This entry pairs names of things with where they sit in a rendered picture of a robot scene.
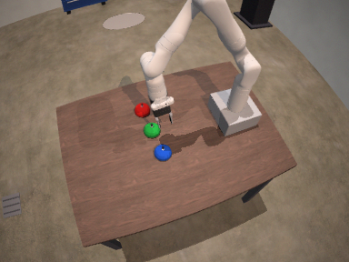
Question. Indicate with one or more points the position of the green dome bell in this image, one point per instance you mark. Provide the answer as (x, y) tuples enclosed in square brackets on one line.
[(152, 130)]

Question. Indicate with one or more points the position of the blue dome bell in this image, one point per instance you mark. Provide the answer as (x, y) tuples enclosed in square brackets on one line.
[(163, 152)]

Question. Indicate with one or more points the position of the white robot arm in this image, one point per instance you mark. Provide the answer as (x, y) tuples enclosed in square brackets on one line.
[(229, 33)]

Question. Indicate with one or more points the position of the red dome bell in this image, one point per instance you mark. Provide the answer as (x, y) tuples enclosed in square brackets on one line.
[(142, 110)]

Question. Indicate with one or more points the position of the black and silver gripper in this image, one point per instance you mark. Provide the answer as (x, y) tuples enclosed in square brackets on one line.
[(160, 103)]

